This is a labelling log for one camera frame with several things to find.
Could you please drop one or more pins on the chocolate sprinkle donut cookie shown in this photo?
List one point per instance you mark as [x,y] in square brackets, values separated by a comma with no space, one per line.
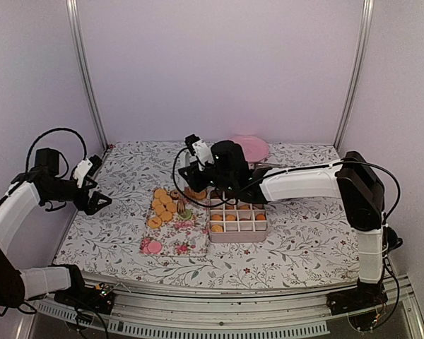
[175,194]

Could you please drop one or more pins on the front aluminium rail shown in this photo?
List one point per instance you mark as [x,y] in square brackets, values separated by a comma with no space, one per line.
[145,310]

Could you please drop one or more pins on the metal tin lid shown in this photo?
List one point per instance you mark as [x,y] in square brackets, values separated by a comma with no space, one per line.
[269,166]

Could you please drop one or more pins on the left aluminium post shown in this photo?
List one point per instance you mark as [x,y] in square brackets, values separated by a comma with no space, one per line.
[80,51]

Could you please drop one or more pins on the floral tablecloth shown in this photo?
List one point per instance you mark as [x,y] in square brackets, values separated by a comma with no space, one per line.
[108,243]

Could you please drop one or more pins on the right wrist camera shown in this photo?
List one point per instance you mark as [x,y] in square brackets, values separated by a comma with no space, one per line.
[198,148]

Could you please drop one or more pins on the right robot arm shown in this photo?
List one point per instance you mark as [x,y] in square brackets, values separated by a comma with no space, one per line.
[332,224]

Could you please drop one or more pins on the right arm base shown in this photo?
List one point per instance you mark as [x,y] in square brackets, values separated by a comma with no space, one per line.
[355,299]

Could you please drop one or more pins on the floral cookie tray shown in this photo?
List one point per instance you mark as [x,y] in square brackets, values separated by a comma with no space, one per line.
[179,238]

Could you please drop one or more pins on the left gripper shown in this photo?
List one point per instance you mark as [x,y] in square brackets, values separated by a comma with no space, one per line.
[91,207]

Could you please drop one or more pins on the pink plate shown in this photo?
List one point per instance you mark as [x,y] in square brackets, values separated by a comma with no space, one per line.
[254,148]

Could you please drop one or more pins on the metal tongs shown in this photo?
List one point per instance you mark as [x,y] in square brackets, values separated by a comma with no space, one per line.
[182,204]

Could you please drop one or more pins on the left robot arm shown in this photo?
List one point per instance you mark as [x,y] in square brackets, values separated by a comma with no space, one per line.
[41,183]

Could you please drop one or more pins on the round biscuit top right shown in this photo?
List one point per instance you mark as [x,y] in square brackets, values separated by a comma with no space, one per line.
[201,195]

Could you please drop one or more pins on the right aluminium post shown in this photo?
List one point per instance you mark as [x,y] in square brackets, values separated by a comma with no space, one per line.
[361,48]

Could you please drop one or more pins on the compartment tin box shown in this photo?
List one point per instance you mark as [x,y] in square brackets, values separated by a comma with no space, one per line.
[243,222]

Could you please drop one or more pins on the green sandwich cookie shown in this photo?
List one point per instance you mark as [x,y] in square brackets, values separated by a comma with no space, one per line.
[186,215]

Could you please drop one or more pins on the pink round cookie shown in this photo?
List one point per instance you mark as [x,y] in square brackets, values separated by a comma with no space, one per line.
[153,248]

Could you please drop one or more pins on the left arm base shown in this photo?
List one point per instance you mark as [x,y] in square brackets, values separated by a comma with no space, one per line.
[99,298]

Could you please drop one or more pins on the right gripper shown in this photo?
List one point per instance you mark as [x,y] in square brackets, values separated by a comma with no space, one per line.
[193,179]

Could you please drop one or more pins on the round cream sandwich cookie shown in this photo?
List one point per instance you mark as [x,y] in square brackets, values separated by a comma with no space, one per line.
[217,228]

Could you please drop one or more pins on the aluminium post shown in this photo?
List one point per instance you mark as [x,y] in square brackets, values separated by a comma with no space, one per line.
[80,51]
[361,48]

